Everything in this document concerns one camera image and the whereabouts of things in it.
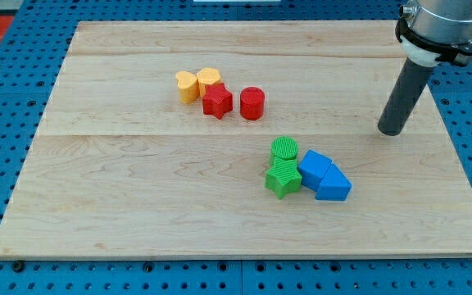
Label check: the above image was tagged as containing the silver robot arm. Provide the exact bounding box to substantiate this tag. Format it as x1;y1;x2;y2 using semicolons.
395;0;472;68

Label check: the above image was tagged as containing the blue cube block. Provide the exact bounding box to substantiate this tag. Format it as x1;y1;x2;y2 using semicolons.
297;150;333;191

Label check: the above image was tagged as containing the green cylinder block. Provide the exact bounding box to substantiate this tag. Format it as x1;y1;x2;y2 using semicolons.
270;136;299;166

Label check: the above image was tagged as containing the red star block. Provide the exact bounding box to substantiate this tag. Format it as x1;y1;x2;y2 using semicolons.
202;83;233;120

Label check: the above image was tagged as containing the red cylinder block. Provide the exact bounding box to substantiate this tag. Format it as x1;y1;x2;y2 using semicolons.
240;87;266;120

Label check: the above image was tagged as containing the green star block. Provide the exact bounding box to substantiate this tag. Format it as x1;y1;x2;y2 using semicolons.
265;157;302;200

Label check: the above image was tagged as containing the light wooden board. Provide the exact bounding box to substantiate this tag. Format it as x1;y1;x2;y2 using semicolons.
0;20;472;261

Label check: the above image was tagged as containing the yellow heart block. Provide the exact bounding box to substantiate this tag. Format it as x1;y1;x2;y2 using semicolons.
175;71;200;104

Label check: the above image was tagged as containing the yellow hexagon block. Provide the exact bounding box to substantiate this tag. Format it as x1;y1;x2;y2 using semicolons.
196;67;222;98

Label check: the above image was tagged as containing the blue triangular prism block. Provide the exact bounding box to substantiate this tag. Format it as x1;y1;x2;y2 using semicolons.
315;164;352;202

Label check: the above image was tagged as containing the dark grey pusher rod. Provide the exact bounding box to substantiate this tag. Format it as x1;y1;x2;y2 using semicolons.
378;58;433;136

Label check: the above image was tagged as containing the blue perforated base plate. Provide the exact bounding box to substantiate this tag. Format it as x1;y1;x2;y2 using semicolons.
0;0;472;294

